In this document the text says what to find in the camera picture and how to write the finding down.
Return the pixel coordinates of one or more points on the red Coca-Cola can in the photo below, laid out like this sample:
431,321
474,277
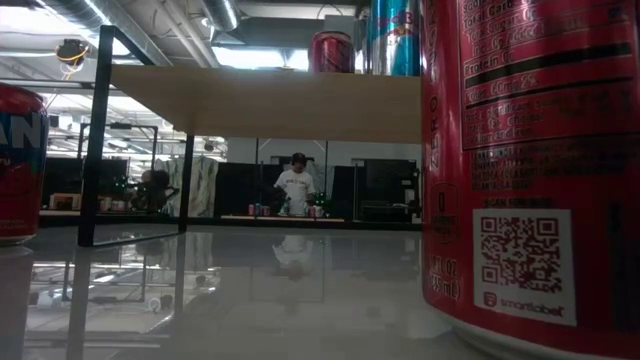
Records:
540,150
331,55

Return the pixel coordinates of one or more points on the blue silver Red Bull can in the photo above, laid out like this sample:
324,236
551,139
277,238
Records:
395,45

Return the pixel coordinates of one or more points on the red can with blue band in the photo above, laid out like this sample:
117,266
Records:
20,200

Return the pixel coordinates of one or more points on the black metal shelf leg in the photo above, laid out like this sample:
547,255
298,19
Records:
95,150

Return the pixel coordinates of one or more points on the person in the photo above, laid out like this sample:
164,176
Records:
297,187
150,192

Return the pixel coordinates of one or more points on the blue background can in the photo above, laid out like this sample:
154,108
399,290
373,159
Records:
258,209

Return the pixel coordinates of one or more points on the black background cabinet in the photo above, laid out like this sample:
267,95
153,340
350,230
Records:
390,185

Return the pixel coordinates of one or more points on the dark background cabinet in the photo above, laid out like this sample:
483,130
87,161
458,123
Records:
240,187

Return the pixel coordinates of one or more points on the white green patterned curtain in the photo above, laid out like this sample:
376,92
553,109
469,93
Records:
202,185

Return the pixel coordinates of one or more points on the wooden background table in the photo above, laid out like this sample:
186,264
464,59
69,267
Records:
62,201

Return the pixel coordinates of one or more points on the silver ventilation duct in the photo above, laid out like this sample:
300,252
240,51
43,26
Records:
220,14

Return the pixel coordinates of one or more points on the black background gantry frame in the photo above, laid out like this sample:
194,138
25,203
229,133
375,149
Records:
120,126

